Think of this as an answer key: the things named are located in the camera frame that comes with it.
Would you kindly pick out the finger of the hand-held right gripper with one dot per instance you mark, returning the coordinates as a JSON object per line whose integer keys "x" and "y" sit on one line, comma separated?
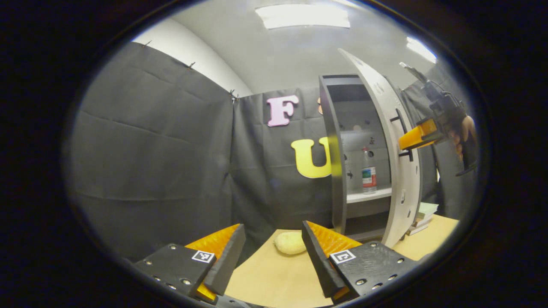
{"x": 415, "y": 137}

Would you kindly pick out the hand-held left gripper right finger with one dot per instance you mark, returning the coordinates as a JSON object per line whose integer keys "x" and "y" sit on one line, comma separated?
{"x": 319, "y": 261}

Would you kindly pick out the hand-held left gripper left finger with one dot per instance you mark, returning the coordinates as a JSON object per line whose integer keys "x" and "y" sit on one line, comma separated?
{"x": 229, "y": 261}

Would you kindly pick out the yellow fuzzy coaster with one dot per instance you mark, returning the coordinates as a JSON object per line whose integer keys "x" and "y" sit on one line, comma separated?
{"x": 289, "y": 243}

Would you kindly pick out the grey cabinet door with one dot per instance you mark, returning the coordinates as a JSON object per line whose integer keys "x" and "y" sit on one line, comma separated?
{"x": 400, "y": 192}

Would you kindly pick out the clear plastic bottle red label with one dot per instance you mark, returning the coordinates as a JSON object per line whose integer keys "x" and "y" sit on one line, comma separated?
{"x": 369, "y": 177}

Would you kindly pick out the white cabinet shelf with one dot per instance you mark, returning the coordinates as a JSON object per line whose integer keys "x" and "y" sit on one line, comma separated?
{"x": 368, "y": 196}

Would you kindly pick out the narrow ceiling light panel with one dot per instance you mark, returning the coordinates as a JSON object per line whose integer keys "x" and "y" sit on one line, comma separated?
{"x": 421, "y": 49}

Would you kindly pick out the grey book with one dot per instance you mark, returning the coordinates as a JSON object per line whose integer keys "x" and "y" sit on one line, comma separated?
{"x": 415, "y": 230}

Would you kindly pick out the black backdrop cloth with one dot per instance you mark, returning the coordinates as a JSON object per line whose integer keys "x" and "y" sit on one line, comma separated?
{"x": 150, "y": 149}

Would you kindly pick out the large ceiling light panel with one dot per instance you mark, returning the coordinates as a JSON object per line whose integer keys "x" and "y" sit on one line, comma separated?
{"x": 304, "y": 16}

